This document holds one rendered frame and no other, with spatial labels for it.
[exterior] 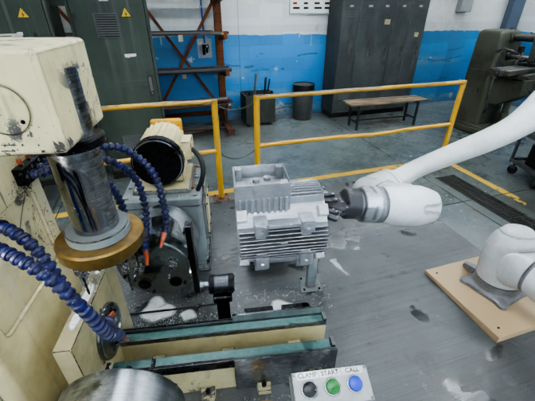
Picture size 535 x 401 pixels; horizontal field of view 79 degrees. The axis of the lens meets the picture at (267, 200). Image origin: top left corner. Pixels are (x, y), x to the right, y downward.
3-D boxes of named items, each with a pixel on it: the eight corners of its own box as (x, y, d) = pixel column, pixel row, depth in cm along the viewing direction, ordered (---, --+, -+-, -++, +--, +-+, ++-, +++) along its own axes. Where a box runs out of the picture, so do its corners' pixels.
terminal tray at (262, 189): (236, 216, 70) (234, 187, 67) (234, 192, 79) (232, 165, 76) (290, 212, 72) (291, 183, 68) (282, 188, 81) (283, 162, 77)
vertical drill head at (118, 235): (60, 314, 70) (-53, 78, 45) (89, 258, 86) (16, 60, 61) (146, 305, 72) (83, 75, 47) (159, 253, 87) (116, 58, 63)
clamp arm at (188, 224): (192, 293, 101) (181, 227, 88) (193, 286, 103) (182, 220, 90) (204, 293, 101) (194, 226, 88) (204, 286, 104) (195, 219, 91)
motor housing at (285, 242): (241, 282, 75) (236, 212, 65) (236, 233, 91) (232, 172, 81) (326, 273, 77) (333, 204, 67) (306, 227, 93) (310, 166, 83)
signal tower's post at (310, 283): (302, 293, 127) (309, 201, 105) (298, 278, 134) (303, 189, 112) (322, 291, 128) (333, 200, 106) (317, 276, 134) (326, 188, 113)
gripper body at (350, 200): (355, 182, 81) (319, 181, 80) (369, 199, 74) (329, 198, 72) (348, 208, 85) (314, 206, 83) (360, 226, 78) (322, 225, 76)
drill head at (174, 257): (119, 317, 103) (98, 256, 90) (144, 239, 138) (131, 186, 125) (199, 309, 106) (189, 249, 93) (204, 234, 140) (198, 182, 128)
